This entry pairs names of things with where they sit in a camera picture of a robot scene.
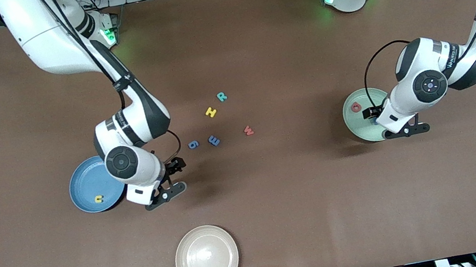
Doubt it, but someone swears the green plate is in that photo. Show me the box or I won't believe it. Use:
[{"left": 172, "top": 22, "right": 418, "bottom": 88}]
[{"left": 339, "top": 83, "right": 403, "bottom": 147}]

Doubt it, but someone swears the beige plate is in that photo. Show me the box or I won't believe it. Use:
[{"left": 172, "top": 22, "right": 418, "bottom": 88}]
[{"left": 170, "top": 221, "right": 241, "bottom": 267}]

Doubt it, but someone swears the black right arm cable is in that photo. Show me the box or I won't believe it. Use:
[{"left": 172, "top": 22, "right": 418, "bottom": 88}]
[{"left": 43, "top": 0, "right": 185, "bottom": 181}]

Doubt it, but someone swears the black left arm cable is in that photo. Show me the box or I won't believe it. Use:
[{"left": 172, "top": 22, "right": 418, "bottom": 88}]
[{"left": 358, "top": 37, "right": 423, "bottom": 110}]

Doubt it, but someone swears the brown table cover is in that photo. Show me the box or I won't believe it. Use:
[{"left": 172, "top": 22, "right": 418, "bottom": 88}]
[{"left": 0, "top": 0, "right": 476, "bottom": 267}]

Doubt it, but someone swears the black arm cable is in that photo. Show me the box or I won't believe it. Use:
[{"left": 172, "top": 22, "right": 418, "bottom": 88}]
[
  {"left": 358, "top": 37, "right": 423, "bottom": 110},
  {"left": 43, "top": 0, "right": 185, "bottom": 181}
]

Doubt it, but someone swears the blue plate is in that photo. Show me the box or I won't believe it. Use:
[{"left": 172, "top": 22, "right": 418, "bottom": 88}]
[{"left": 64, "top": 152, "right": 130, "bottom": 217}]

